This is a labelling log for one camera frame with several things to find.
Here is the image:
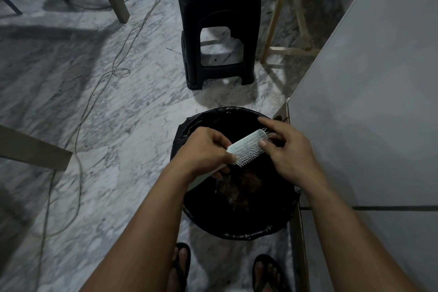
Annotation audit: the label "person's left hand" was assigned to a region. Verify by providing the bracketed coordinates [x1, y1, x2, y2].
[170, 126, 238, 180]

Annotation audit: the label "person's right hand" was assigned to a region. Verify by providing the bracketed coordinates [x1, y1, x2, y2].
[257, 116, 326, 190]

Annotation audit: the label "light blue hairbrush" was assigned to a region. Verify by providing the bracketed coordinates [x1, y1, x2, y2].
[186, 127, 274, 193]

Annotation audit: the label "dark brown hair clump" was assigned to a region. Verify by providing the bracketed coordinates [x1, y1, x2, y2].
[217, 170, 262, 212]

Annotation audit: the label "black bagged trash bin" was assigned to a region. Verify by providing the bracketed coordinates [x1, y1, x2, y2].
[170, 107, 302, 241]

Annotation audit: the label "person's left forearm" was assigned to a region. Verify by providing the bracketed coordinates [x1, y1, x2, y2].
[80, 165, 196, 292]

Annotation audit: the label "person's right forearm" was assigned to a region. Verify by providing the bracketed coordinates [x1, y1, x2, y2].
[301, 178, 428, 292]

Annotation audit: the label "person's left leg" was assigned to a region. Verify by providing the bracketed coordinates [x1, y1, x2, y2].
[167, 245, 191, 292]

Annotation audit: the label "person's leg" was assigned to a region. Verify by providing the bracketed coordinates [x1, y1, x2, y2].
[167, 245, 191, 292]
[255, 260, 292, 292]

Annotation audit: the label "person's right leg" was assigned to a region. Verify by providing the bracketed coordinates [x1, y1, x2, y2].
[255, 260, 292, 292]

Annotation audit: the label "white folding table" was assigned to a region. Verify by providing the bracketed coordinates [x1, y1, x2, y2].
[273, 0, 438, 292]

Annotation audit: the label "light wooden table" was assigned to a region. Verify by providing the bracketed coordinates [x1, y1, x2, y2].
[260, 0, 334, 64]

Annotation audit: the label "black flip-flop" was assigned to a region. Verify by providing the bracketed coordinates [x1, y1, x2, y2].
[171, 242, 192, 292]
[252, 254, 292, 292]

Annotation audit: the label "black plastic stool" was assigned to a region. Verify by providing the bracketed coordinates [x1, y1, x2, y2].
[175, 0, 262, 91]

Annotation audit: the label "thin beige cable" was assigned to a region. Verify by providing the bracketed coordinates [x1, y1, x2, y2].
[34, 0, 176, 292]

